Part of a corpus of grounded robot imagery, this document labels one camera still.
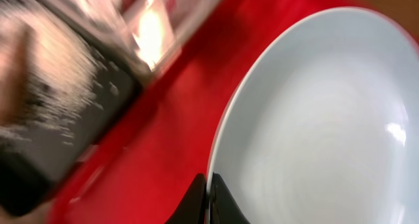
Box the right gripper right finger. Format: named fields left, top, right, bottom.
left=209, top=173, right=249, bottom=224

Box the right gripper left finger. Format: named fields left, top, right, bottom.
left=165, top=174, right=206, bottom=224

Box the light blue plate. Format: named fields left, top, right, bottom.
left=207, top=7, right=418, bottom=223

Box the white rice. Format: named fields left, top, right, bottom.
left=1, top=9, right=105, bottom=146

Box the brown sweet potato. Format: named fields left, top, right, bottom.
left=1, top=24, right=32, bottom=126

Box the red plastic tray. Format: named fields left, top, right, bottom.
left=45, top=0, right=419, bottom=224

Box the black plastic tray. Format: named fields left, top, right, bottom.
left=0, top=7, right=145, bottom=218

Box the clear plastic bin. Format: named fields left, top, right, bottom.
left=69, top=0, right=222, bottom=86

